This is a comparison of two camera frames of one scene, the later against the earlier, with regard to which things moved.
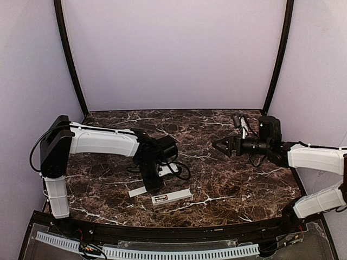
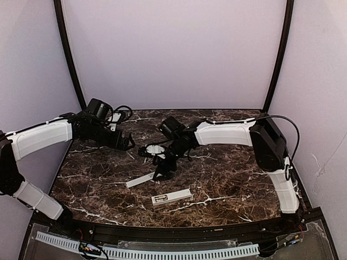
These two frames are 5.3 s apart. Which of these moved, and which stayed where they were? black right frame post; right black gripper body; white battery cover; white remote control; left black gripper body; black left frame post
Moved: left black gripper body; right black gripper body; white battery cover
Stayed: black left frame post; black right frame post; white remote control
